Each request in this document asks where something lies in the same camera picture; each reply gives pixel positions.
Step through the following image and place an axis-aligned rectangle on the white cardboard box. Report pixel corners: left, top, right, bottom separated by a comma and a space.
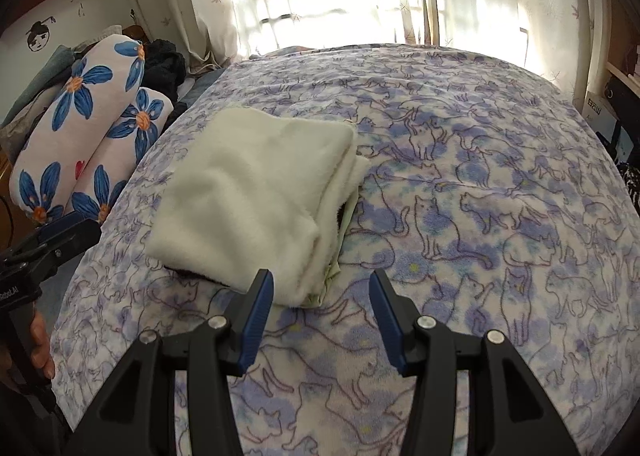
582, 86, 621, 142

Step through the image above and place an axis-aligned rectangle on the person's left hand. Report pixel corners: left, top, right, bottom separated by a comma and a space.
27, 308, 56, 382

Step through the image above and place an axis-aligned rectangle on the black white patterned cloth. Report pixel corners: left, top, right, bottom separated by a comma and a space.
617, 161, 640, 217

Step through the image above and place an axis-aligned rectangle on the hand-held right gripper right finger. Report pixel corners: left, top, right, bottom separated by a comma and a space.
369, 269, 581, 456

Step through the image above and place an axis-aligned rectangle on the green and black garment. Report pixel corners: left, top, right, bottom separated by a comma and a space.
165, 186, 361, 309

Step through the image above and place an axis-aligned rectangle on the wooden shelf unit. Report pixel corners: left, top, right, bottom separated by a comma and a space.
602, 0, 640, 102

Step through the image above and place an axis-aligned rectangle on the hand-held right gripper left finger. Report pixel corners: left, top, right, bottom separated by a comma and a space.
75, 269, 275, 456

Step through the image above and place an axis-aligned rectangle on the blue box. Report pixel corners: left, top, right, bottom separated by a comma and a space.
612, 123, 638, 162

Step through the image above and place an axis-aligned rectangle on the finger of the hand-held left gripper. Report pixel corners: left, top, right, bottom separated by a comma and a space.
10, 220, 103, 283
31, 210, 87, 243

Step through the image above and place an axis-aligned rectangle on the blue floral white pillow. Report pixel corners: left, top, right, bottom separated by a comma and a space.
10, 36, 148, 222
70, 86, 173, 227

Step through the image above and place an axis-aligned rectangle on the cartoon face wall sticker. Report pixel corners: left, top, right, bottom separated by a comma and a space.
25, 13, 56, 54

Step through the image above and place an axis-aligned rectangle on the white knit cardigan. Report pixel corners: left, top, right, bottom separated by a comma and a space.
147, 106, 371, 309

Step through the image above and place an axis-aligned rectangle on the grey clothes pile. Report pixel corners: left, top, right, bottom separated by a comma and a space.
0, 26, 126, 137

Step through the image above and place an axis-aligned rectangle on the dark cloth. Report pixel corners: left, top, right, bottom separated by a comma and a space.
142, 38, 188, 102

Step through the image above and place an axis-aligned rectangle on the cat print blanket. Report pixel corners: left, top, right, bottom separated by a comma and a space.
50, 41, 640, 456

